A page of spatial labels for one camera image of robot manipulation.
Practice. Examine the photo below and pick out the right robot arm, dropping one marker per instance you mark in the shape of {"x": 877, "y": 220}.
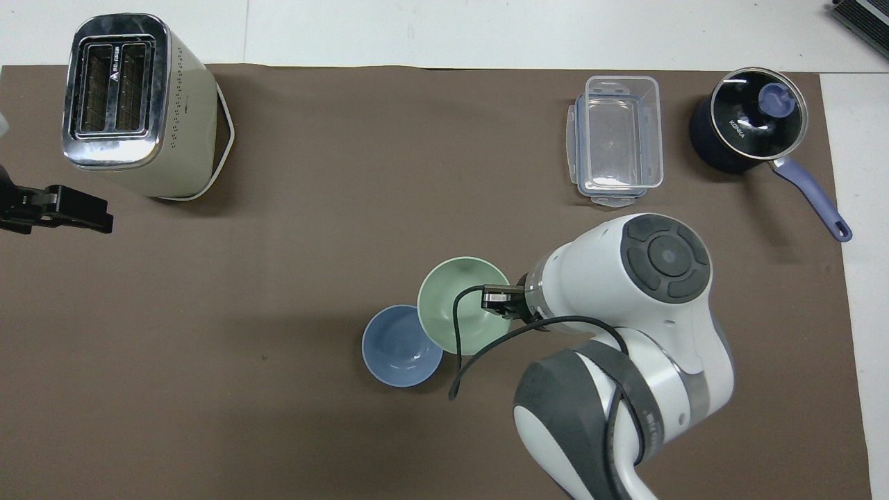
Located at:
{"x": 604, "y": 278}

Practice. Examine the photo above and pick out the black stand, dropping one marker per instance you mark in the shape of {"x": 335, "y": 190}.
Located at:
{"x": 865, "y": 17}

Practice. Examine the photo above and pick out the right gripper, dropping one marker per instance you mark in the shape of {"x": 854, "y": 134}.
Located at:
{"x": 515, "y": 300}

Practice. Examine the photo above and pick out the clear plastic container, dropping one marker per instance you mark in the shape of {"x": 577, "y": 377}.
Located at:
{"x": 618, "y": 139}

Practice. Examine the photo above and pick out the blue bowl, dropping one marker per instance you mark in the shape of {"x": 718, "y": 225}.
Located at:
{"x": 396, "y": 347}

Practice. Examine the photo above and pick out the glass pot lid purple knob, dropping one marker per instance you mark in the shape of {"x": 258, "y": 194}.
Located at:
{"x": 743, "y": 107}

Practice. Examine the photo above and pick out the cream and chrome toaster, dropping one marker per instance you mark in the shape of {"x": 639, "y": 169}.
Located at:
{"x": 184, "y": 139}

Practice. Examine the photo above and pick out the green bowl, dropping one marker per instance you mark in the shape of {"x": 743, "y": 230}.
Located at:
{"x": 437, "y": 309}

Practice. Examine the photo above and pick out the clear lid with blue seal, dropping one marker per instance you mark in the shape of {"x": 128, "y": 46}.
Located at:
{"x": 611, "y": 200}

